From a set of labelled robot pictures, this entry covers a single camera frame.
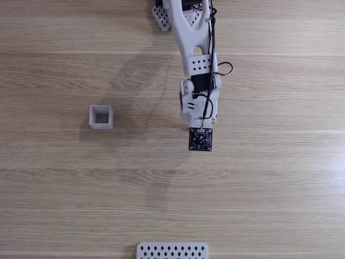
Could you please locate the small white mesh crate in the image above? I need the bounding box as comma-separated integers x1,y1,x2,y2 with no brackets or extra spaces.
88,105,114,131

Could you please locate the black camera circuit board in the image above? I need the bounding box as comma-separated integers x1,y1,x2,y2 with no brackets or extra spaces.
188,127,213,152

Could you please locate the white perforated base plate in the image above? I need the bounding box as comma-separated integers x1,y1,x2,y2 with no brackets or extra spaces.
136,242,209,259

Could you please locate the black camera cable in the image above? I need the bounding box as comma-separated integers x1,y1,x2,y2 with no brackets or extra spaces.
202,0,218,121

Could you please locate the red and white motor cable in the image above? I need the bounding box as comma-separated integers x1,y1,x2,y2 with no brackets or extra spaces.
217,62,233,77

